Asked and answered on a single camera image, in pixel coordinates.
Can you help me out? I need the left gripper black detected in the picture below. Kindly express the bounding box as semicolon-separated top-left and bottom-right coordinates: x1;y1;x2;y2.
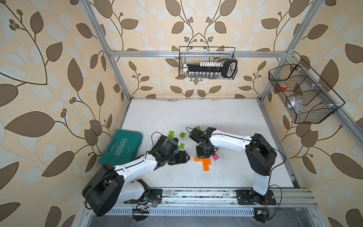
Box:
165;150;191;164

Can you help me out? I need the orange brick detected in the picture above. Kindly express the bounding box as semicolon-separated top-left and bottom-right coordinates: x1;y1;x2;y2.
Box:
202;158;211;166
203;164;210;172
194;156;204;162

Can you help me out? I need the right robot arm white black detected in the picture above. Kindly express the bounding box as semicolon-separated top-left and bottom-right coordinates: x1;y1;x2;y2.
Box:
189;127;277;196

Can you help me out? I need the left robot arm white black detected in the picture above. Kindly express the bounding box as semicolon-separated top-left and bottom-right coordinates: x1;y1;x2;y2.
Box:
82;135;190;217

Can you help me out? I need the pink small square brick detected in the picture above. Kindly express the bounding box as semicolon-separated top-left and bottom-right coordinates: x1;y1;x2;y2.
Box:
212;154;220;161

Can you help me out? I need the green brick far left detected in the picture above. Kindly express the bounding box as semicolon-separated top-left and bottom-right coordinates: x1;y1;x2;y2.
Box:
168;131;174;139

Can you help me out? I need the green plastic tool case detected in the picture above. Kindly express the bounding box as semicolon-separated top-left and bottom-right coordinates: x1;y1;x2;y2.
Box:
99;130;143;166

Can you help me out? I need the socket set in basket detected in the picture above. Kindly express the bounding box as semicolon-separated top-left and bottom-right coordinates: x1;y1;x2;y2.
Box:
180;59;238;79

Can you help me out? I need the red tape roll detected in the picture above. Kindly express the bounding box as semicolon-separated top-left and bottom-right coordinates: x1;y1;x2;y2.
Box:
277;82;288;91

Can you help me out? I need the clear plastic bag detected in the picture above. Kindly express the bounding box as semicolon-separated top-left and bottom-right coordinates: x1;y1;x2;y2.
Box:
287;94;306;114

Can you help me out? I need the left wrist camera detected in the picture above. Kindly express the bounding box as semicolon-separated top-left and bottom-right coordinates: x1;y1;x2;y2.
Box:
161;139;178;156

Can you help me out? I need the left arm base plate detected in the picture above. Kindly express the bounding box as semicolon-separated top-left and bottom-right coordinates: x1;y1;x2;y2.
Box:
124;188;164;205

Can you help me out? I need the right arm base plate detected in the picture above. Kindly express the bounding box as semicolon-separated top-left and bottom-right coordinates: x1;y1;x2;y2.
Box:
235;189;277;205

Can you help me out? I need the back wire basket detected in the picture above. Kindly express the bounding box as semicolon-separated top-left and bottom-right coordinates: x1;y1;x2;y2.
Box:
178;46;238;80

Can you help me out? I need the wire basket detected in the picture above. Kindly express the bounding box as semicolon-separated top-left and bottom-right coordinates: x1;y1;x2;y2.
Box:
268;59;346;124
178;46;238;80

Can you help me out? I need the aluminium front rail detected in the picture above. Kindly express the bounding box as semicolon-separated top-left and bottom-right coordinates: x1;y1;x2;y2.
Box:
83;186;319;208

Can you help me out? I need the right wire basket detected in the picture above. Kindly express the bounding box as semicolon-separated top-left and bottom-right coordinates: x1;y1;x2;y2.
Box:
268;59;346;124

